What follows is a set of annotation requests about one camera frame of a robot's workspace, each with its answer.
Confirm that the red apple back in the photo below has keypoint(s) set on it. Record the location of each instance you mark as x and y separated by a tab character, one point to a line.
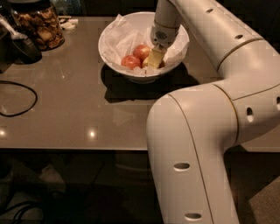
142	52

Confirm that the glass jar of dried chips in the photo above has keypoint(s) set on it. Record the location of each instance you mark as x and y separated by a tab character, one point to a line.
39	19

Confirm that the black round appliance with handle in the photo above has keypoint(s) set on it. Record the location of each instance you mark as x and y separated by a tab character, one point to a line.
25	49

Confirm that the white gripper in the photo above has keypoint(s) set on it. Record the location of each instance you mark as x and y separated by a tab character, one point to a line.
162	36

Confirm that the white crumpled paper liner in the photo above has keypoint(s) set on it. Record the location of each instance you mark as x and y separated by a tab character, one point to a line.
122	40

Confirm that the white ceramic bowl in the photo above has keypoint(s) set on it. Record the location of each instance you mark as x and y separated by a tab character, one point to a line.
140	76

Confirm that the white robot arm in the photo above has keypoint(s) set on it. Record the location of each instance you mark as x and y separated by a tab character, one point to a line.
188	130

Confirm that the red apple front left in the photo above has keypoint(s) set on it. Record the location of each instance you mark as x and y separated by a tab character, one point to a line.
131	62

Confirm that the small white items behind jar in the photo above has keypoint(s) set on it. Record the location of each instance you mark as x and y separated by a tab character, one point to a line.
68	23

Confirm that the white shoe under table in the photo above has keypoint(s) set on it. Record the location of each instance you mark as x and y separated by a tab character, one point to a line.
52	179

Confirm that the yellowish red apple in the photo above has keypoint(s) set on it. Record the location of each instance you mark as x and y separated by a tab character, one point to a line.
145	62

